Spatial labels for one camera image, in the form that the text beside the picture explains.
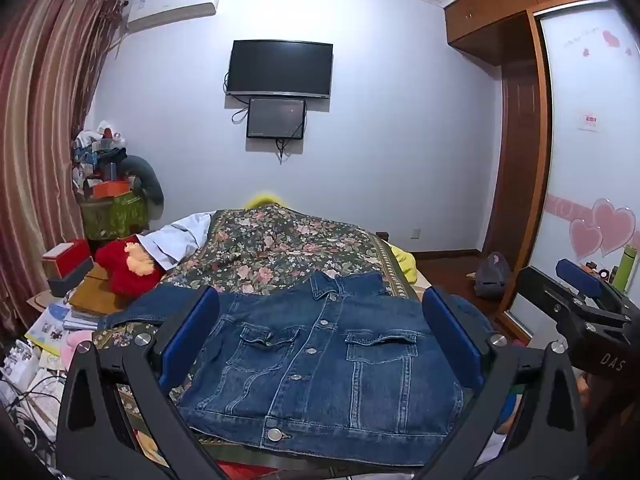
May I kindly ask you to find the floral patterned blanket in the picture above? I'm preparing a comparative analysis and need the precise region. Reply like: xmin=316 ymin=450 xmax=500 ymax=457
xmin=92 ymin=203 xmax=441 ymax=468

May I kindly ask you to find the grey neck pillow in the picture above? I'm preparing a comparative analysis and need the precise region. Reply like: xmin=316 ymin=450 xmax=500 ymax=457
xmin=120 ymin=155 xmax=165 ymax=207

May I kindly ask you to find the green bottle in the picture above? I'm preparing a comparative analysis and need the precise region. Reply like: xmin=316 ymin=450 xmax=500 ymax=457
xmin=612 ymin=244 xmax=640 ymax=294

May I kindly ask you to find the wooden wardrobe with heart stickers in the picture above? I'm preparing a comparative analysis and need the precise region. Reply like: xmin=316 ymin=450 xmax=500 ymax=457
xmin=442 ymin=0 xmax=640 ymax=348

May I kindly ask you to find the red plush toy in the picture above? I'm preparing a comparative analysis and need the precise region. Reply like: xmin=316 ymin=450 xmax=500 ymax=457
xmin=95 ymin=240 xmax=167 ymax=295

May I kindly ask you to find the white air conditioner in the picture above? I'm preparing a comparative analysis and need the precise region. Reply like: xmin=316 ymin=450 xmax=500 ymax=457
xmin=125 ymin=0 xmax=223 ymax=34

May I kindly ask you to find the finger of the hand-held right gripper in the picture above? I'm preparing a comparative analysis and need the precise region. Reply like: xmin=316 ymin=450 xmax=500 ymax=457
xmin=556 ymin=258 xmax=609 ymax=302
xmin=515 ymin=265 xmax=576 ymax=323

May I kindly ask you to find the dark grey box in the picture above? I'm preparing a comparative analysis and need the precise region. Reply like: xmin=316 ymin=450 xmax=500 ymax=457
xmin=47 ymin=258 xmax=96 ymax=299

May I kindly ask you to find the striped brown curtain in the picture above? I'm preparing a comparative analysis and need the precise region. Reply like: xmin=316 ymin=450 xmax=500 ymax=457
xmin=0 ymin=0 xmax=127 ymax=333

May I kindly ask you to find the black wall television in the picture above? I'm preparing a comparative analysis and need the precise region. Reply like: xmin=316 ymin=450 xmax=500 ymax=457
xmin=225 ymin=39 xmax=334 ymax=100

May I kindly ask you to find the pile of assorted clutter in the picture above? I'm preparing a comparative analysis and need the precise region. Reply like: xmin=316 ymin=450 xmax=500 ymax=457
xmin=70 ymin=120 xmax=129 ymax=196

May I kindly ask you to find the brown wooden door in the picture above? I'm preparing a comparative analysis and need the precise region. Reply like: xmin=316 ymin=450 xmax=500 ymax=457
xmin=480 ymin=57 xmax=540 ymax=262

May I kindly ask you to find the yellow plush cloth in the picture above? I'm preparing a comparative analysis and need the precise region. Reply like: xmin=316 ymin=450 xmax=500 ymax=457
xmin=243 ymin=190 xmax=284 ymax=210

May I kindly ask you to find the orange box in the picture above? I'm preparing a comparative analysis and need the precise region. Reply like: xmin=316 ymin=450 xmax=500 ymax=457
xmin=92 ymin=180 xmax=132 ymax=200

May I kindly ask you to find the brown cardboard box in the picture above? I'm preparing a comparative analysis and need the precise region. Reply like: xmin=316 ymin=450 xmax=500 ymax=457
xmin=67 ymin=264 xmax=127 ymax=317

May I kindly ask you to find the grey bag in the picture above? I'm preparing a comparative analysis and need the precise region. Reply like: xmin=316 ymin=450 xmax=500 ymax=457
xmin=473 ymin=251 xmax=512 ymax=300

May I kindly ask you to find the stack of magazines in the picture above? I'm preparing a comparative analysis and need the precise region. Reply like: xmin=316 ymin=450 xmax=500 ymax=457
xmin=25 ymin=299 xmax=101 ymax=357

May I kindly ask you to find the blue denim jacket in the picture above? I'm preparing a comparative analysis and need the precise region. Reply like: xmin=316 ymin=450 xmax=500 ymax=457
xmin=97 ymin=270 xmax=497 ymax=467

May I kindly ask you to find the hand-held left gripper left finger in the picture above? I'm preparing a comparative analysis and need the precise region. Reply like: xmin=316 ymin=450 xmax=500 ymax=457
xmin=54 ymin=285 xmax=232 ymax=480

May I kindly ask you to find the green cloth-covered cabinet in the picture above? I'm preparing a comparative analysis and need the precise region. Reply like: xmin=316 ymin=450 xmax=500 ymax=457
xmin=80 ymin=190 xmax=151 ymax=242

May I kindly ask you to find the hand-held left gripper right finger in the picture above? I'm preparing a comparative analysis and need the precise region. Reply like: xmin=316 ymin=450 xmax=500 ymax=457
xmin=421 ymin=285 xmax=590 ymax=480

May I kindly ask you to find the small black monitor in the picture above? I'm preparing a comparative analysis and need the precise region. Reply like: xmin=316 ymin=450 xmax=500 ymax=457
xmin=246 ymin=98 xmax=307 ymax=140

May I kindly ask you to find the red box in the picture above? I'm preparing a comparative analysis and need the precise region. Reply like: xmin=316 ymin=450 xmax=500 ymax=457
xmin=42 ymin=239 xmax=91 ymax=279

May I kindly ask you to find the white shirt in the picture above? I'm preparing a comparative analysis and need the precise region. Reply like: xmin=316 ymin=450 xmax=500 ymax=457
xmin=137 ymin=211 xmax=214 ymax=272

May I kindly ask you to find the yellow-green cloth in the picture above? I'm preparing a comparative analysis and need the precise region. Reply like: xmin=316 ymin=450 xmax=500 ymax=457
xmin=389 ymin=245 xmax=419 ymax=285

